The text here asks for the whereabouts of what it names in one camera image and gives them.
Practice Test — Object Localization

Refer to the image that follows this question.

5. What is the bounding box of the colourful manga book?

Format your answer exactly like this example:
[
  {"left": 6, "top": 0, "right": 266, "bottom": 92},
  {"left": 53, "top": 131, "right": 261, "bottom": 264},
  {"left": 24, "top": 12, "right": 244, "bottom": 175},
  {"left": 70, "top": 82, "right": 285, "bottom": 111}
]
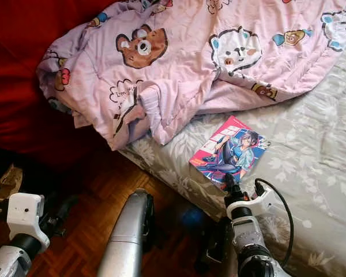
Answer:
[{"left": 189, "top": 115, "right": 269, "bottom": 188}]

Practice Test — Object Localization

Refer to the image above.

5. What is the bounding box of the brown torn cardboard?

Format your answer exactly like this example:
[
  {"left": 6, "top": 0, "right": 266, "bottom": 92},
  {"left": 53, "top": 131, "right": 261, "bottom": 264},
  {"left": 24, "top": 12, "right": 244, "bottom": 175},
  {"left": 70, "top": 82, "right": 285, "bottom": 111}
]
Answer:
[{"left": 0, "top": 164, "right": 24, "bottom": 203}]

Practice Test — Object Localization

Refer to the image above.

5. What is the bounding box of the silver right robot leg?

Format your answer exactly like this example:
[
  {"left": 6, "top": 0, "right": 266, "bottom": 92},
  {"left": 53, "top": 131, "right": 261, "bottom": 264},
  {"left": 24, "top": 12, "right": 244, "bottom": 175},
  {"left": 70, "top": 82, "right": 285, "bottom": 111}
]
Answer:
[{"left": 199, "top": 222, "right": 240, "bottom": 277}]

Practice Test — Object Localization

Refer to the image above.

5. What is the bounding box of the silver robot leg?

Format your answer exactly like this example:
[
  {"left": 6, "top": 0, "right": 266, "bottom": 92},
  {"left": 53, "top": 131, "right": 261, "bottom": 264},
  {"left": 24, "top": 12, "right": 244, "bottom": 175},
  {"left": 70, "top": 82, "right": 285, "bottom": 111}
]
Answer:
[
  {"left": 199, "top": 222, "right": 240, "bottom": 277},
  {"left": 97, "top": 189, "right": 153, "bottom": 277}
]

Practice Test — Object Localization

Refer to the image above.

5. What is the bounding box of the silver left robot leg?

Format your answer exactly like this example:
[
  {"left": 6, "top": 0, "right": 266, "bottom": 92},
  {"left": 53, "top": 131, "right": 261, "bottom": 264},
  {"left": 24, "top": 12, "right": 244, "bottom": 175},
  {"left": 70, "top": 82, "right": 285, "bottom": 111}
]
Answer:
[{"left": 97, "top": 189, "right": 153, "bottom": 277}]

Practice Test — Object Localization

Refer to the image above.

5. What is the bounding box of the bed with grey floral sheet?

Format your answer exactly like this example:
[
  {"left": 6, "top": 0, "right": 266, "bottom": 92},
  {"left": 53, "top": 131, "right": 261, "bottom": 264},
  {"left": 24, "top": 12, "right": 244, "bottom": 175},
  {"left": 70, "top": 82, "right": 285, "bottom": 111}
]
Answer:
[{"left": 118, "top": 35, "right": 346, "bottom": 277}]

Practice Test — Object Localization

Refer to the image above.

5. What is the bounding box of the pink cartoon bear blanket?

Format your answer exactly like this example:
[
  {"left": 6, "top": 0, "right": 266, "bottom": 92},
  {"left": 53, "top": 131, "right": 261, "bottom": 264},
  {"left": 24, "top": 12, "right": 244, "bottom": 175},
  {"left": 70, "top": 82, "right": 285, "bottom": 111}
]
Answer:
[{"left": 37, "top": 0, "right": 346, "bottom": 151}]

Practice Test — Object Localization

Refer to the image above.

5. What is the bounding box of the large red fabric cushion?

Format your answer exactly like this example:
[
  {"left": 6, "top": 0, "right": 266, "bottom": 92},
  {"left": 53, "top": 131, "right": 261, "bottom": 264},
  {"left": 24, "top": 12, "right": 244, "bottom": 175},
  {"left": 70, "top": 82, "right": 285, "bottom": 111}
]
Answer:
[{"left": 0, "top": 0, "right": 122, "bottom": 168}]

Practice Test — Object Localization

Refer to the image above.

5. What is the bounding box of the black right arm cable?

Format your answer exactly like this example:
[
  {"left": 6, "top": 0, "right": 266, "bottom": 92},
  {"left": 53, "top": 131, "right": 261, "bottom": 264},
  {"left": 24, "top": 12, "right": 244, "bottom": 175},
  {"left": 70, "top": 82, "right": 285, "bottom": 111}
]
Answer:
[{"left": 254, "top": 178, "right": 295, "bottom": 266}]

